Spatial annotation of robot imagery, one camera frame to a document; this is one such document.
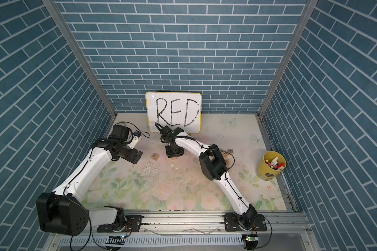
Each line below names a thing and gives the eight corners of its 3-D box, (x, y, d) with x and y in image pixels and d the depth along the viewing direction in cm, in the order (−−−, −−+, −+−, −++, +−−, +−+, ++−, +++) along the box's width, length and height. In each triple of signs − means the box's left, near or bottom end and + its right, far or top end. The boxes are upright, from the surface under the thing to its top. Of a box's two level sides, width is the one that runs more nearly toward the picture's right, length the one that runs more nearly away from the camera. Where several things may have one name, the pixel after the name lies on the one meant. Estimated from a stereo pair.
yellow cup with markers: (256, 182, 90) (265, 169, 78) (251, 164, 97) (259, 150, 85) (277, 182, 90) (290, 170, 78) (270, 164, 97) (282, 150, 85)
